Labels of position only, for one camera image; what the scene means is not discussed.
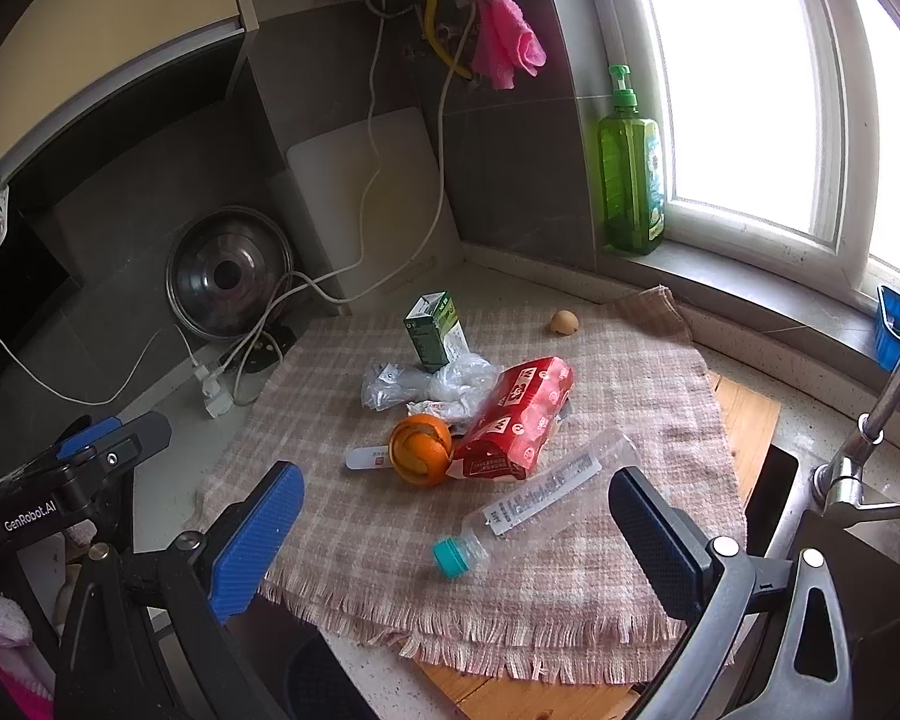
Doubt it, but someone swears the brown egg shell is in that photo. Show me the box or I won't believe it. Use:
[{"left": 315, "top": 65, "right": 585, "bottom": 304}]
[{"left": 549, "top": 309, "right": 580, "bottom": 337}]

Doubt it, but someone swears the white power cable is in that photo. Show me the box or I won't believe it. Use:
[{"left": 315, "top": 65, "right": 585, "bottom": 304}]
[{"left": 215, "top": 0, "right": 483, "bottom": 407}]

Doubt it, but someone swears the green milk carton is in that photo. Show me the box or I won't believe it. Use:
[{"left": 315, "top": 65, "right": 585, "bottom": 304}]
[{"left": 403, "top": 291, "right": 470, "bottom": 372}]

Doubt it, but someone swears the pink plaid cloth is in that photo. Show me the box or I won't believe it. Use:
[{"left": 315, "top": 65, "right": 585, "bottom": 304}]
[{"left": 191, "top": 288, "right": 707, "bottom": 660}]

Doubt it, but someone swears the clear plastic bag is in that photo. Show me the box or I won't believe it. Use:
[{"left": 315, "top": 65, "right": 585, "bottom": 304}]
[{"left": 361, "top": 353, "right": 502, "bottom": 426}]

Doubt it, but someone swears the chrome sink faucet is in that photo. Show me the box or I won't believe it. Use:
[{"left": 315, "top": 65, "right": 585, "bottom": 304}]
[{"left": 813, "top": 360, "right": 900, "bottom": 528}]

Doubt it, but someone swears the white power strip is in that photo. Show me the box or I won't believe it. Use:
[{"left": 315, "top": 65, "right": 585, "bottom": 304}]
[{"left": 193, "top": 364, "right": 233, "bottom": 419}]

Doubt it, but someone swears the steel pot lid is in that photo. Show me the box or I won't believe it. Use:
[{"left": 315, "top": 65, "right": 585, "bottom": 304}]
[{"left": 164, "top": 205, "right": 294, "bottom": 341}]

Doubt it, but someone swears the blue sponge holder basket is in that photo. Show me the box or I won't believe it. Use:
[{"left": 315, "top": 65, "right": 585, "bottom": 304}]
[{"left": 875, "top": 286, "right": 900, "bottom": 372}]

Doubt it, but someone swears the red snack bag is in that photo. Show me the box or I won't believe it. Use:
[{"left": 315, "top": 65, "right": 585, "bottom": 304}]
[{"left": 447, "top": 356, "right": 574, "bottom": 481}]

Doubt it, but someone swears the clear plastic water bottle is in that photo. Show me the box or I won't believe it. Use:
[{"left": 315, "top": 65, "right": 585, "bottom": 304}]
[{"left": 432, "top": 429, "right": 640, "bottom": 578}]

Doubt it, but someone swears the orange peel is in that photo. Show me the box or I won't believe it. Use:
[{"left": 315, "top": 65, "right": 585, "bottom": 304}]
[{"left": 388, "top": 415, "right": 453, "bottom": 488}]

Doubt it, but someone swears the left hand in glove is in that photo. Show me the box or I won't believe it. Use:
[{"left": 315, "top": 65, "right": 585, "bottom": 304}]
[{"left": 0, "top": 595, "right": 53, "bottom": 720}]

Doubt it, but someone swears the wooden board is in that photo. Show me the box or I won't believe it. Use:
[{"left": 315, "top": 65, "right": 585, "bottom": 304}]
[{"left": 419, "top": 372, "right": 758, "bottom": 718}]

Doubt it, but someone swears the yellow gas hose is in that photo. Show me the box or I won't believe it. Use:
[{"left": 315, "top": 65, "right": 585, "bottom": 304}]
[{"left": 414, "top": 0, "right": 475, "bottom": 82}]

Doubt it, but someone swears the pink hanging rag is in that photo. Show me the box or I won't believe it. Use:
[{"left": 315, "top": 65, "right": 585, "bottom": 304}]
[{"left": 473, "top": 0, "right": 548, "bottom": 91}]

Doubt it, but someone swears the green dish soap bottle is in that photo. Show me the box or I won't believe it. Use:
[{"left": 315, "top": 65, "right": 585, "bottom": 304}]
[{"left": 596, "top": 65, "right": 667, "bottom": 255}]

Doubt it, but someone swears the thin white charger cable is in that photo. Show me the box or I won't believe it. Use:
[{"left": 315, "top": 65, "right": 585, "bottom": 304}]
[{"left": 0, "top": 283, "right": 196, "bottom": 408}]

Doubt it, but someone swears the white cutting board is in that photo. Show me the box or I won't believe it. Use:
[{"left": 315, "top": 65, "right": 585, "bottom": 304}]
[{"left": 286, "top": 107, "right": 463, "bottom": 314}]

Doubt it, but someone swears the black dish with scraps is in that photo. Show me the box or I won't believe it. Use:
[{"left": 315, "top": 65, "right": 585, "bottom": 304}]
[{"left": 244, "top": 323, "right": 297, "bottom": 376}]

